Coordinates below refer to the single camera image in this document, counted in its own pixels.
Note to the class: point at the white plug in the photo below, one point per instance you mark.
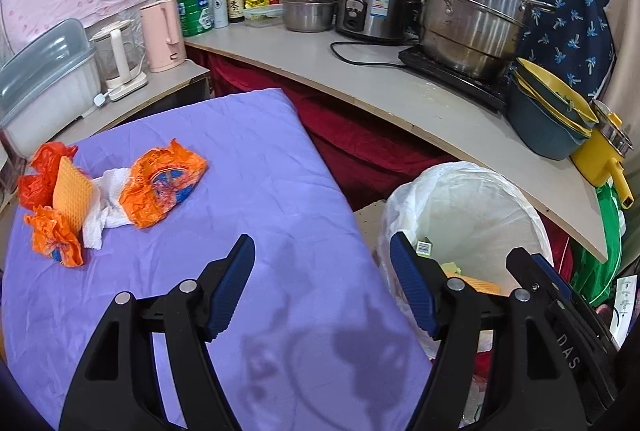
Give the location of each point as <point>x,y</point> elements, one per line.
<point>101,100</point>

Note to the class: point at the steel pot insert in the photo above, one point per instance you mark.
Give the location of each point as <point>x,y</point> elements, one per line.
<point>610,126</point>

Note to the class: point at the orange snack wrapper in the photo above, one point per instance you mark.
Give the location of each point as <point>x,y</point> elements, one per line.
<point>57,238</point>
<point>160,183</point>

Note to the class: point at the green tin can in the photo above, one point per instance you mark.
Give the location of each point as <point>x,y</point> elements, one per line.
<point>195,13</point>

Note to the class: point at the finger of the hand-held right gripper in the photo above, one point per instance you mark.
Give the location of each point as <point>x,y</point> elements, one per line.
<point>530,268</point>

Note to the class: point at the white paper tag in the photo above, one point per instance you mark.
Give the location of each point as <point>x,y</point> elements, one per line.
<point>624,306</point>

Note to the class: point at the orange plastic bag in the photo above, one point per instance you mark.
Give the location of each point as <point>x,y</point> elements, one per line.
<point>40,176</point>

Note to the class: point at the yellow electric pot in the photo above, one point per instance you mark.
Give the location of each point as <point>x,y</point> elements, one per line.
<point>597,161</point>

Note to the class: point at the black induction cooktop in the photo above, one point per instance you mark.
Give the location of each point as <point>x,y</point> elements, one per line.
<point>450,73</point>

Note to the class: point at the white paper towel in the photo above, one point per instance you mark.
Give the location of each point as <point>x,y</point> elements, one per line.
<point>112,206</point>

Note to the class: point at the purple table cloth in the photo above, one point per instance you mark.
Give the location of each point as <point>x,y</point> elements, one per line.
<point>200,191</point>

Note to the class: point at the white bottle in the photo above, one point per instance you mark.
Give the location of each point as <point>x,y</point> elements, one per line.
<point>219,3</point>

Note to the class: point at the clear food container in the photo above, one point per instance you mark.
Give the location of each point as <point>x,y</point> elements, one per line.
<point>262,16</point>

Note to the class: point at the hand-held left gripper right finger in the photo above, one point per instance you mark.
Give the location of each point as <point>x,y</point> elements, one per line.
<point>412,283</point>

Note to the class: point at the pink electric kettle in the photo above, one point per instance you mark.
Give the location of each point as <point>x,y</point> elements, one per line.
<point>160,36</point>

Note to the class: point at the steel rice cooker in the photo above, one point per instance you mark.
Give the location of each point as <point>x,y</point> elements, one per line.
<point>375,6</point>

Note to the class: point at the blue basin with yellow rim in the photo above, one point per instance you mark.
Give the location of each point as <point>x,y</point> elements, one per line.
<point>582,126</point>
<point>550,86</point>
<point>540,131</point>

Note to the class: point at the red cloth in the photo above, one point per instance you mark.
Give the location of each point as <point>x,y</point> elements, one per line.
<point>360,151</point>

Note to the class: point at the wooden board under bin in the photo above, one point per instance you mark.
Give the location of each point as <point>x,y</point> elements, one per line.
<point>367,223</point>

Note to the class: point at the small steel pot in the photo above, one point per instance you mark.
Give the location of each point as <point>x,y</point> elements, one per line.
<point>307,13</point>

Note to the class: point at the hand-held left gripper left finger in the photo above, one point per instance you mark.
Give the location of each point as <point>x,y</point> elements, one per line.
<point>232,281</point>

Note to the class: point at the white glass kettle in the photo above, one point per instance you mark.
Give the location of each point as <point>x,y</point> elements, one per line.
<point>117,56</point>

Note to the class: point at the white dish box grey lid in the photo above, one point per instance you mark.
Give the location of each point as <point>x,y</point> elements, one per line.
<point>45,81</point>

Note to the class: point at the steel steamer pot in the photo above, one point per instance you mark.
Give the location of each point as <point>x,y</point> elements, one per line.
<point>475,21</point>

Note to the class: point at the white lined trash bin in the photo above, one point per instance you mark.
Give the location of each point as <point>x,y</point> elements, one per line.
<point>475,211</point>

